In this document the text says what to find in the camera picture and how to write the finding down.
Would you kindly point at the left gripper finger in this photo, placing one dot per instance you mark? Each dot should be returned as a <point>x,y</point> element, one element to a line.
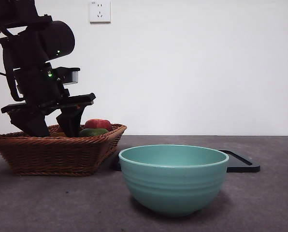
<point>71,120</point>
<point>33,124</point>

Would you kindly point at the teal ribbed bowl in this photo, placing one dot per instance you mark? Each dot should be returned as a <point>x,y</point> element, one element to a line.
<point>173,188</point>

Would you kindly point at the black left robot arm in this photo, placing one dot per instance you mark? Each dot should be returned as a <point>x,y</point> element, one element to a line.
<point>25,48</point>

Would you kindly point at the green avocado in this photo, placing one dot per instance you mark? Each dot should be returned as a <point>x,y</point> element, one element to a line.
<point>93,132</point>

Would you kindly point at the red peach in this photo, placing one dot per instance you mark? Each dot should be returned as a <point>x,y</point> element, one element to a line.
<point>98,124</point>

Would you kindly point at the brown wicker basket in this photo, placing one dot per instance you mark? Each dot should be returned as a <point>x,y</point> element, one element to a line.
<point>52,154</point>

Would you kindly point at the black rectangular tray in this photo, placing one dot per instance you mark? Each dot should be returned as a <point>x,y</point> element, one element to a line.
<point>243,166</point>

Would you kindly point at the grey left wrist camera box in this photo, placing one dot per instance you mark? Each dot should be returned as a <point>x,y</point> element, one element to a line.
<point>74,76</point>

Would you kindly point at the white wall socket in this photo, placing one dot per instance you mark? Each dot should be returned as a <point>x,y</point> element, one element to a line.
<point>100,12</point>

